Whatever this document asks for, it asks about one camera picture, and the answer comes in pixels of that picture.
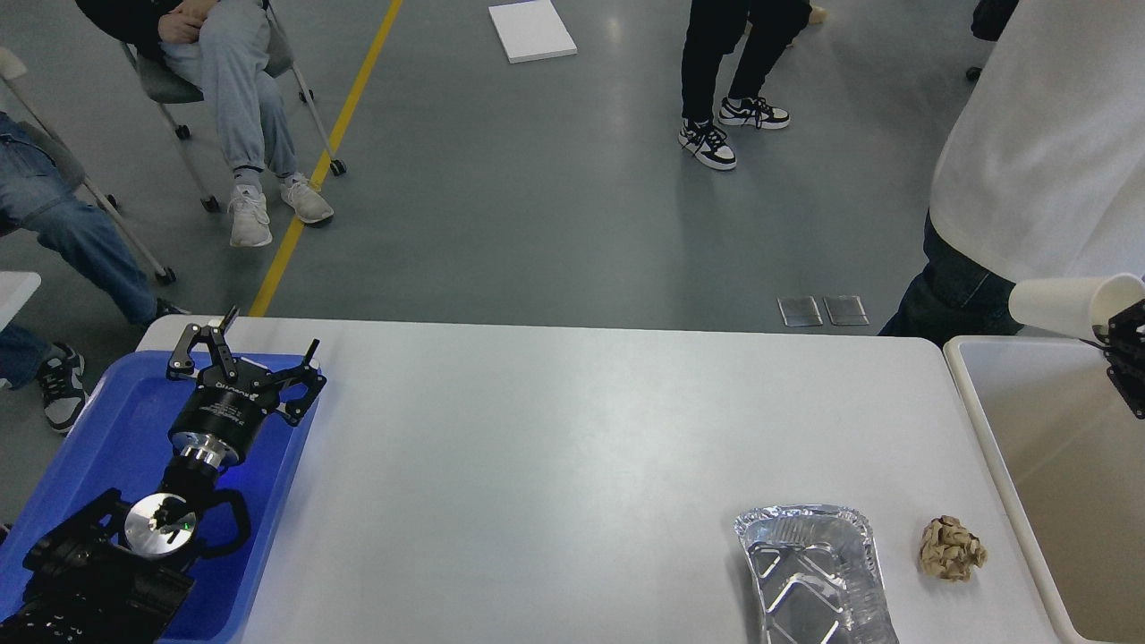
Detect seated person blue jeans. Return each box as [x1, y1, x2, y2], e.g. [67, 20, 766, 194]
[1, 113, 184, 435]

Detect right floor metal plate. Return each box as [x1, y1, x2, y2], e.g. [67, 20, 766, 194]
[822, 296, 869, 325]

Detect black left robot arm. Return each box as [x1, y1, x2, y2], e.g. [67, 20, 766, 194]
[3, 311, 327, 643]

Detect white folding chair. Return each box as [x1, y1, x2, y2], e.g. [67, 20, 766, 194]
[1, 47, 176, 285]

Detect seated person light jeans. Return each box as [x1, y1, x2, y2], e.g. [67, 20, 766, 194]
[77, 1, 335, 248]

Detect crumpled brown paper ball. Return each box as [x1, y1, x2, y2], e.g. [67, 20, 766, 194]
[919, 516, 988, 582]

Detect left floor metal plate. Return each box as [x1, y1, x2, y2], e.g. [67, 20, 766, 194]
[776, 296, 826, 327]

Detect person in white shirt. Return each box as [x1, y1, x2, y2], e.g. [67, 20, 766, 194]
[882, 1, 1144, 346]

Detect white flat box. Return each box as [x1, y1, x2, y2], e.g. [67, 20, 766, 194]
[488, 1, 578, 63]

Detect white paper cup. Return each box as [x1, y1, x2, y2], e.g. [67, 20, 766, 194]
[1006, 273, 1144, 341]

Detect blue plastic tray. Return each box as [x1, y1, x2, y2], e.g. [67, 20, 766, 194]
[1, 351, 311, 643]

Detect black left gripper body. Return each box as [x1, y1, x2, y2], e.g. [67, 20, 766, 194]
[169, 360, 293, 468]

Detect person in black trousers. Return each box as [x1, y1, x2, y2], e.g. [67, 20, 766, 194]
[677, 0, 828, 172]

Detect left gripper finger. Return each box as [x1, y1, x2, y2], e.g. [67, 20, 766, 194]
[261, 338, 327, 427]
[167, 305, 240, 383]

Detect white side table corner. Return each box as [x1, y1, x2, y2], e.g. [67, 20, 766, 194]
[0, 270, 41, 329]

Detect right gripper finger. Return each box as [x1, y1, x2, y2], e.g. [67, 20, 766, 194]
[1106, 356, 1144, 421]
[1093, 300, 1144, 359]

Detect aluminium foil tray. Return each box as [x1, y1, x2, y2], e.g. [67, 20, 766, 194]
[734, 504, 899, 643]

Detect beige plastic bin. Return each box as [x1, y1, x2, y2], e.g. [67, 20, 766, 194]
[943, 335, 1144, 643]

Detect floor metal plate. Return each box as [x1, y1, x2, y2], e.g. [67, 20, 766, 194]
[822, 296, 869, 325]
[776, 296, 826, 327]

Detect chair with dark jacket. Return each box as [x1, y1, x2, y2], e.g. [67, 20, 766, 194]
[971, 0, 1018, 42]

